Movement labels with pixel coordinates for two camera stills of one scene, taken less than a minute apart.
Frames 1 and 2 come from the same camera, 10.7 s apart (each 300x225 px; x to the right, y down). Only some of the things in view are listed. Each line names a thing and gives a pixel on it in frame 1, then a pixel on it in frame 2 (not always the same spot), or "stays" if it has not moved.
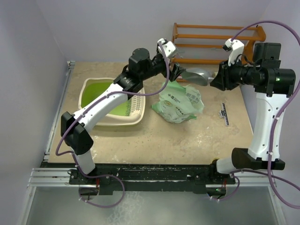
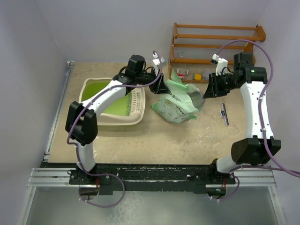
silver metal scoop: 199,76 to 198,98
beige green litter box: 131,110 stays
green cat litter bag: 176,104 stays
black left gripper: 175,71 to 161,88
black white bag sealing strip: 223,112 stays
